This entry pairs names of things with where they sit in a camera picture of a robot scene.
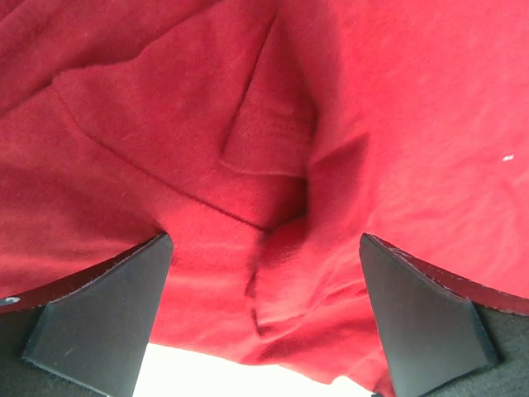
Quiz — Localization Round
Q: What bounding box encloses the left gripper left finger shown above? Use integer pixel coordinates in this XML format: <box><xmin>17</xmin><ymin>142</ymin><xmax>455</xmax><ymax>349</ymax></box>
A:
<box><xmin>1</xmin><ymin>234</ymin><xmax>173</xmax><ymax>396</ymax></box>

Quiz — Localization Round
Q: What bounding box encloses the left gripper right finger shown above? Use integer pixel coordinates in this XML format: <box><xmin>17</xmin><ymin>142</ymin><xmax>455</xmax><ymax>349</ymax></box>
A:
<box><xmin>360</xmin><ymin>234</ymin><xmax>528</xmax><ymax>396</ymax></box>

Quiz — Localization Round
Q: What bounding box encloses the red t shirt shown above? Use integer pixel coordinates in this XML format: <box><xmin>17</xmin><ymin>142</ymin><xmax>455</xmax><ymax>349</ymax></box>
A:
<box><xmin>1</xmin><ymin>1</ymin><xmax>528</xmax><ymax>395</ymax></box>

